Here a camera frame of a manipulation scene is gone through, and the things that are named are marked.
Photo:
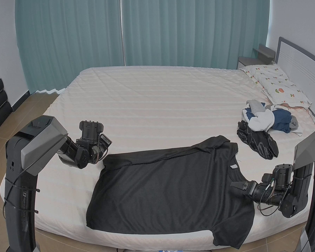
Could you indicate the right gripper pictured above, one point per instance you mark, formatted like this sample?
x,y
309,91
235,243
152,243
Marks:
x,y
261,193

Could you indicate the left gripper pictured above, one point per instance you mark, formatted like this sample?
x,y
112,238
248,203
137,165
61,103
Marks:
x,y
99,153

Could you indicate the black T-shirt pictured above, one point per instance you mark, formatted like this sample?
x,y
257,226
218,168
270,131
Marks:
x,y
168,188

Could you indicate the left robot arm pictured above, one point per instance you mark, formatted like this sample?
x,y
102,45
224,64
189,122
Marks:
x,y
18,193

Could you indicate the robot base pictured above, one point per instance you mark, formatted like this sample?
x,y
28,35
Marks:
x,y
170,251

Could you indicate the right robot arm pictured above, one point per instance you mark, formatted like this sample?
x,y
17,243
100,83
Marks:
x,y
301,188

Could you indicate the pile of clothes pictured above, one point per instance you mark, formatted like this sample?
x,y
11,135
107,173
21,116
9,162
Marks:
x,y
259,123

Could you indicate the bed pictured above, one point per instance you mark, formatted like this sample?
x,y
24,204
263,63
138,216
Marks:
x,y
147,106

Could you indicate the white printed pillow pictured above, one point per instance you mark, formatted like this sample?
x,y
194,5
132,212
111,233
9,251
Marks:
x,y
275,84

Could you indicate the blue-green curtain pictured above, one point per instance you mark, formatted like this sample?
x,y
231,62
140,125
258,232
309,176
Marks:
x,y
194,22
68,35

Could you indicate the grey bedside table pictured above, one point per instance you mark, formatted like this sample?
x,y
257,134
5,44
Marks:
x,y
254,59

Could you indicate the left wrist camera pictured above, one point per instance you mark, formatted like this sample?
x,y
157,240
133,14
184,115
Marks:
x,y
105,140

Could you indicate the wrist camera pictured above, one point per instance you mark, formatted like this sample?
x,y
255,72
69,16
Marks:
x,y
105,140
267,180

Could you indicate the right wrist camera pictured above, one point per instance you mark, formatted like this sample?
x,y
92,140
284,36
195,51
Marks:
x,y
267,180

